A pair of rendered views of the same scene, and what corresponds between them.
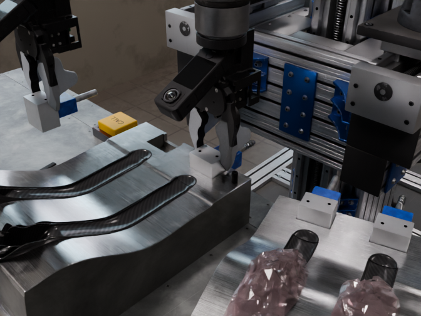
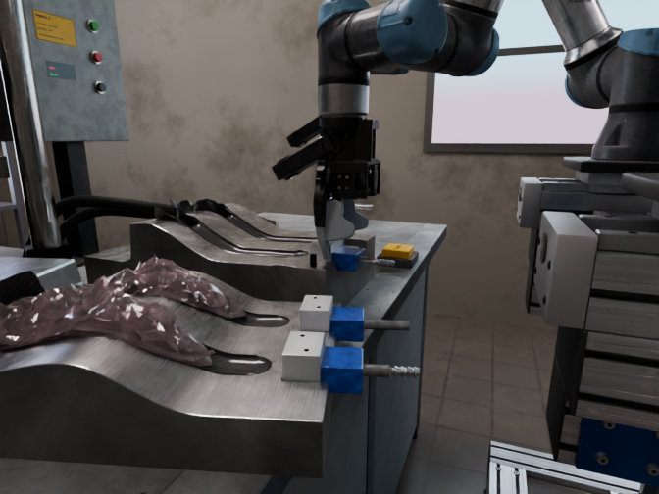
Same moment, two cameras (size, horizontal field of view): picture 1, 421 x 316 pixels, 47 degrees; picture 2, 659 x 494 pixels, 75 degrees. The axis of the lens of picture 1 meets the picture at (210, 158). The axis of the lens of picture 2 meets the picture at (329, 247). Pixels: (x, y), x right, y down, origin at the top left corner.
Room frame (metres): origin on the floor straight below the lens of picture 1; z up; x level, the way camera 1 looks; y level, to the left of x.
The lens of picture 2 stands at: (0.39, -0.62, 1.08)
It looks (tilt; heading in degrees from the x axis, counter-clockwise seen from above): 14 degrees down; 67
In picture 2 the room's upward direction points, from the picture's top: straight up
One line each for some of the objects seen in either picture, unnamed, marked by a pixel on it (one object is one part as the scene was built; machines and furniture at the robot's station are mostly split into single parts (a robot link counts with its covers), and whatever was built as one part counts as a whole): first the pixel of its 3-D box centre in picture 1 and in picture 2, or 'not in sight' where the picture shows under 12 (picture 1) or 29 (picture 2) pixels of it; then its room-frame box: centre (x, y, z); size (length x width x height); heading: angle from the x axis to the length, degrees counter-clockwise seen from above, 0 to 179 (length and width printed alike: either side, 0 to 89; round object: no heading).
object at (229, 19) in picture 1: (220, 17); (343, 103); (0.67, -0.01, 1.13); 0.08 x 0.08 x 0.05
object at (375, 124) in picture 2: (224, 71); (347, 159); (0.67, -0.02, 1.05); 0.09 x 0.08 x 0.12; 136
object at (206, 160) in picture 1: (228, 156); (354, 259); (0.68, -0.03, 0.89); 0.13 x 0.05 x 0.05; 135
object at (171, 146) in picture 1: (166, 151); (350, 252); (0.73, 0.08, 0.87); 0.05 x 0.05 x 0.04; 45
